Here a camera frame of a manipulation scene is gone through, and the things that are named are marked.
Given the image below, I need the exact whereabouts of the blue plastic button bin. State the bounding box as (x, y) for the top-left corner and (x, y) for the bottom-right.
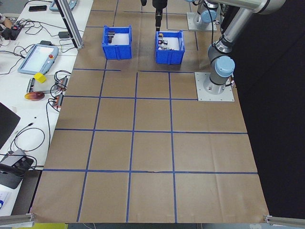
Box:
(155, 30), (186, 65)

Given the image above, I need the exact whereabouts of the blue bin with black parts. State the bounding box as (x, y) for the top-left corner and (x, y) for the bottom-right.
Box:
(102, 24), (133, 61)

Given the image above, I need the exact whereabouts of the grey box with white top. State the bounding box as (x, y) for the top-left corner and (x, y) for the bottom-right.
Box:
(25, 77), (52, 94)

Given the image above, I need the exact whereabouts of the light blue teach pendant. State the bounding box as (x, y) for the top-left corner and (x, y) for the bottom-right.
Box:
(18, 43), (59, 75)
(49, 0), (81, 11)

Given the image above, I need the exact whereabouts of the yellow cube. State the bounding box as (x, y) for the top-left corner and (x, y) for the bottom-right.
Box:
(33, 73), (47, 84)

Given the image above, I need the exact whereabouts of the orange red oval object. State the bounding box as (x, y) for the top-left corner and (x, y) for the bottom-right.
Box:
(24, 93), (45, 102)

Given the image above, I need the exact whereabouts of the white side table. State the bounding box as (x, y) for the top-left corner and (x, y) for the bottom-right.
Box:
(0, 0), (94, 217)

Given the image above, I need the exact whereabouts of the black laptop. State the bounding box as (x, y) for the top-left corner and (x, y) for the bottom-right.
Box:
(0, 102), (21, 150)

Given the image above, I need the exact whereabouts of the grey hub device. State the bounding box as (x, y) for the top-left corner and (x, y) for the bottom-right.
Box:
(0, 148), (34, 173)

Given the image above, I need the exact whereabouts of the silver desktop computer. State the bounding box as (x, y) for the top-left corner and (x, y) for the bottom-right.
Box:
(0, 169), (24, 190)

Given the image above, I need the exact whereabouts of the aluminium corner bar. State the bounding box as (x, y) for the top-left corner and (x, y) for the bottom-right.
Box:
(0, 213), (37, 226)
(263, 214), (305, 226)

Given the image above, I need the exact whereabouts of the white paper sheet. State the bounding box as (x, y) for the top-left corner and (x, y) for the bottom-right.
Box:
(0, 190), (12, 211)

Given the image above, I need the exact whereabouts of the white square base plate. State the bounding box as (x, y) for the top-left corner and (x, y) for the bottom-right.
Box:
(186, 12), (218, 31)
(194, 71), (235, 102)

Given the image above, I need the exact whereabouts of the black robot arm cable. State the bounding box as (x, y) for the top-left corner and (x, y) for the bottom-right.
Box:
(204, 0), (219, 47)

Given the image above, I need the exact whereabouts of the aluminium profile post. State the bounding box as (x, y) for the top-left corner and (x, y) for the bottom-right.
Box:
(53, 0), (84, 50)

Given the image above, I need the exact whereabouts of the orange black cable connector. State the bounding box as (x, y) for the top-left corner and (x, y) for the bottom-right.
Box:
(50, 94), (64, 110)
(54, 75), (70, 89)

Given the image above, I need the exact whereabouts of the black frame cover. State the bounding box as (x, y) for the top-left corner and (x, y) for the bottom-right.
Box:
(220, 4), (305, 215)

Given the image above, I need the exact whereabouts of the black table cable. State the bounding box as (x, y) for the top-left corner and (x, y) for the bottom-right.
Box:
(9, 123), (46, 153)
(28, 97), (65, 170)

